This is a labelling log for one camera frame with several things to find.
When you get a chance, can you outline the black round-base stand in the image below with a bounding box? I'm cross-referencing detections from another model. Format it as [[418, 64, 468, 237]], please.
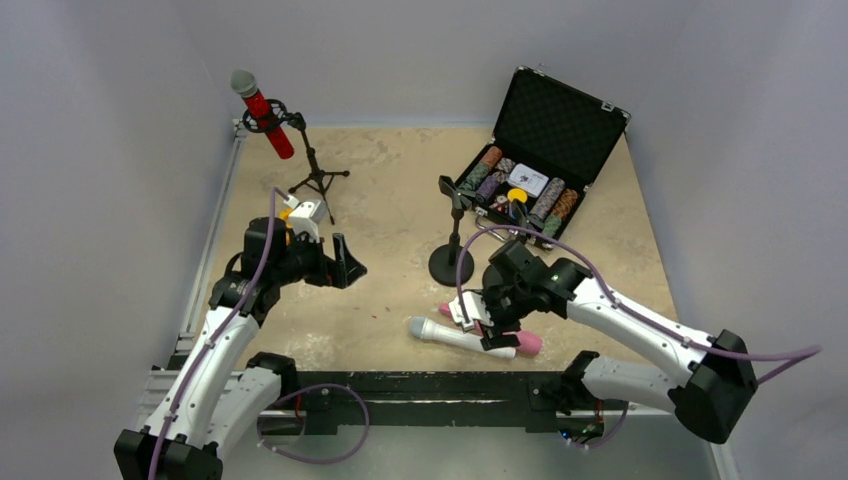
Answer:
[[428, 175, 475, 287], [482, 199, 530, 287]]

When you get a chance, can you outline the white microphone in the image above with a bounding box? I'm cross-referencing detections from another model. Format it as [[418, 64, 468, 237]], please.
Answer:
[[408, 317, 516, 359]]

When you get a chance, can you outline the black tripod shock mount stand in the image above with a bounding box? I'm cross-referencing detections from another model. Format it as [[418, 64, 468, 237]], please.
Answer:
[[241, 99, 351, 225]]

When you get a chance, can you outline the red glitter microphone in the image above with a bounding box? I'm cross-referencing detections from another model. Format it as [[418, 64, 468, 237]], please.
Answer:
[[230, 69, 294, 160]]

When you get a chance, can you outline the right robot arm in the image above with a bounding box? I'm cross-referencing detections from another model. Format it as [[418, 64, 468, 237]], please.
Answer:
[[480, 241, 759, 444]]

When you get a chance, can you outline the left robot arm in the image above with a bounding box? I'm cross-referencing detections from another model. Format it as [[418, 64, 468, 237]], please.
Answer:
[[113, 217, 367, 479]]

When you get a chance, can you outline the pink microphone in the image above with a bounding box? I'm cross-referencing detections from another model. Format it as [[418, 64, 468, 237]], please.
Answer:
[[438, 303, 543, 357]]

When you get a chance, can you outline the yellow dealer button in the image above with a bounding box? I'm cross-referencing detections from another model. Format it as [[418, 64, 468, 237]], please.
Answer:
[[507, 188, 528, 203]]

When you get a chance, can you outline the white card deck box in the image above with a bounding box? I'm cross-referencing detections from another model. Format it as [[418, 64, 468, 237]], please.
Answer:
[[507, 163, 550, 198]]

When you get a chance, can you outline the black poker chip case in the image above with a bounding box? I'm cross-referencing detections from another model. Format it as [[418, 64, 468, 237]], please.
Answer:
[[455, 66, 631, 238]]

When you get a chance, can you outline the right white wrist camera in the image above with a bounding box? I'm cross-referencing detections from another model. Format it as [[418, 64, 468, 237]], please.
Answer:
[[448, 290, 494, 332]]

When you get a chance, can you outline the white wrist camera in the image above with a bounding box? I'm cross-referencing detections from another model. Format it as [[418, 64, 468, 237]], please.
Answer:
[[283, 196, 330, 241], [448, 290, 494, 332]]

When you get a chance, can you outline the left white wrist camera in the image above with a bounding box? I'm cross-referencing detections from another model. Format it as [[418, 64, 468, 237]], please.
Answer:
[[283, 196, 330, 241]]

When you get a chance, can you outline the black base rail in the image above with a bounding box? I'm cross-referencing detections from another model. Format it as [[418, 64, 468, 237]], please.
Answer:
[[165, 368, 624, 439]]

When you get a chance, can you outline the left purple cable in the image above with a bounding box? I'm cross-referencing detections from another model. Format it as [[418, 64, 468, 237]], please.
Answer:
[[146, 186, 290, 480]]

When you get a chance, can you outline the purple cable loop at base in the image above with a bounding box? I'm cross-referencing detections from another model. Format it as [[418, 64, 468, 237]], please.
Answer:
[[256, 382, 371, 466]]

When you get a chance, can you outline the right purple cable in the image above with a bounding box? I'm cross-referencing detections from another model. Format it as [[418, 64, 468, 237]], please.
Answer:
[[454, 225, 823, 387]]

